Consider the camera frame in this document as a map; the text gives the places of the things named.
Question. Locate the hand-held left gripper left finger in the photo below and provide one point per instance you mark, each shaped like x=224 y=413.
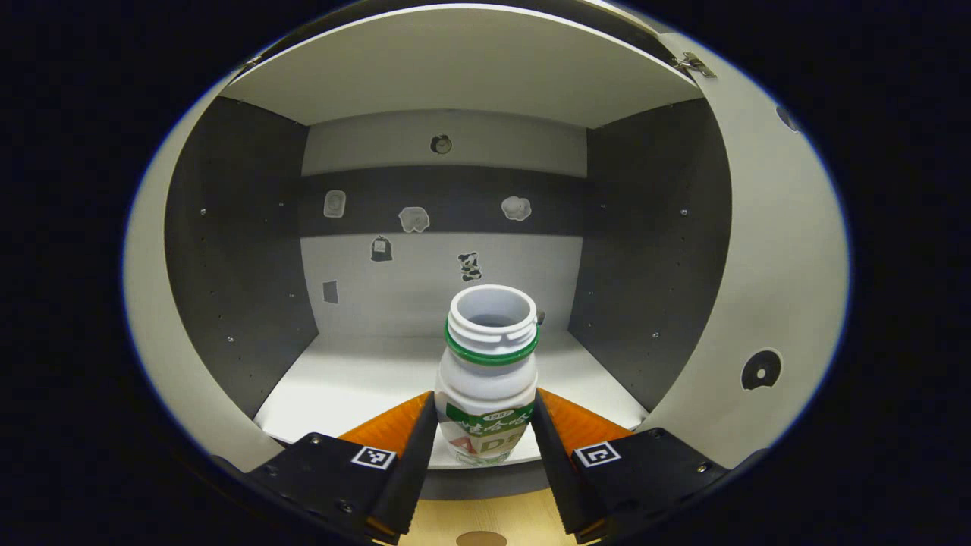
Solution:
x=413 y=470

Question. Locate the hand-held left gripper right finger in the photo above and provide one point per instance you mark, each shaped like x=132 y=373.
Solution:
x=557 y=470

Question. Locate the white plastic bottle green label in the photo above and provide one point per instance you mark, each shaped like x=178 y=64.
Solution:
x=485 y=379

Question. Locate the round cork coaster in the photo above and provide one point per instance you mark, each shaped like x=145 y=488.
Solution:
x=481 y=539

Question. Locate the white cabinet door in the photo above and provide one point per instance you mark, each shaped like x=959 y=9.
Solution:
x=152 y=341
x=774 y=265

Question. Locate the white open cabinet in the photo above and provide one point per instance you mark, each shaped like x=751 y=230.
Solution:
x=455 y=61

